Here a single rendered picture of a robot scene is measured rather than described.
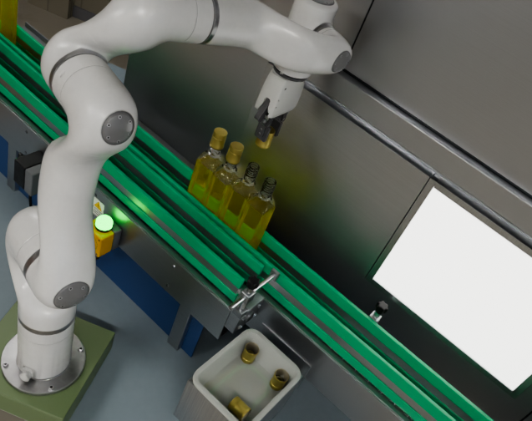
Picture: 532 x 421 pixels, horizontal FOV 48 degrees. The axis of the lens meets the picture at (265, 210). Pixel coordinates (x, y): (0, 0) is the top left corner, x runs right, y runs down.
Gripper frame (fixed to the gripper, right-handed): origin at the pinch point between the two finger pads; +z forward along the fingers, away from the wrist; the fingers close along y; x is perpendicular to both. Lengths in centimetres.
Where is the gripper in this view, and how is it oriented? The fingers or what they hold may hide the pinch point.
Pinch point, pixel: (268, 129)
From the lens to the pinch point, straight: 134.7
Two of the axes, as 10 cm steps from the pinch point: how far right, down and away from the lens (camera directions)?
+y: -6.1, 3.7, -7.0
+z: -3.0, 7.1, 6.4
